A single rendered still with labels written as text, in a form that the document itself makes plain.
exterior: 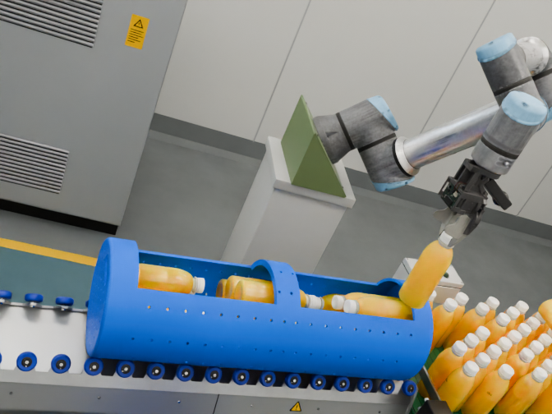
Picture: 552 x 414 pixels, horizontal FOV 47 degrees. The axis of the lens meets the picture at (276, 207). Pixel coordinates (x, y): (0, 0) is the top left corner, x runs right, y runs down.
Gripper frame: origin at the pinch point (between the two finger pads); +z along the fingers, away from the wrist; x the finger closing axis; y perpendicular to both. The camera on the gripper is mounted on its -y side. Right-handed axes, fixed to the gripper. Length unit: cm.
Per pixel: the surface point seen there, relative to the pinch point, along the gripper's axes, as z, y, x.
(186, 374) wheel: 55, 48, 0
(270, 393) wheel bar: 58, 24, 0
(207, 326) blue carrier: 36, 50, 2
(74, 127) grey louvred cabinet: 84, 72, -174
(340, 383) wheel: 53, 4, 0
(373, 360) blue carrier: 38.8, 2.6, 3.8
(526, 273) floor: 129, -273, -201
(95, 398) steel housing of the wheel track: 65, 68, 1
